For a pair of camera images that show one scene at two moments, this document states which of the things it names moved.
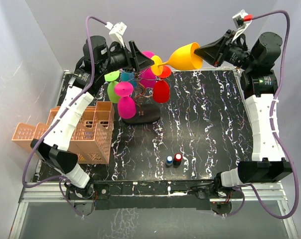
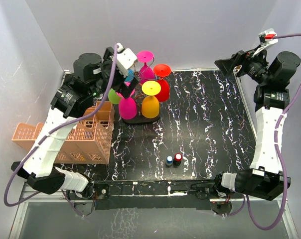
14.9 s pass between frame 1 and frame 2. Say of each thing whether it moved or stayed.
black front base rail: stayed
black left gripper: moved
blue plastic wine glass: stayed
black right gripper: moved
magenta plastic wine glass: stayed
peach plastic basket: stayed
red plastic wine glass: stayed
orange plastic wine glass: moved
